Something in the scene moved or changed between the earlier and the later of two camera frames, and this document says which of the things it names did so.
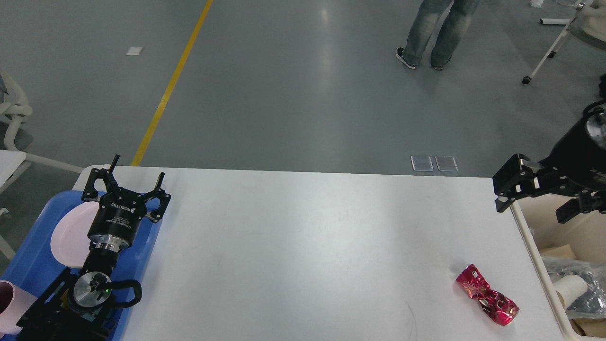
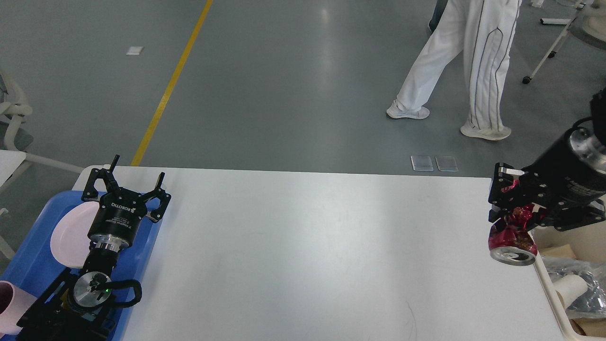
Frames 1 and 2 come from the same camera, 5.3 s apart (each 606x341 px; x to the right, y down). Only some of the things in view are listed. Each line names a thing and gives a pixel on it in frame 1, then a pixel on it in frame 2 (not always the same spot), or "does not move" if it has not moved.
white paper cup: (570, 287) does not move
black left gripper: (116, 225) does not move
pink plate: (70, 243) does not move
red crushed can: (500, 310) -> (511, 241)
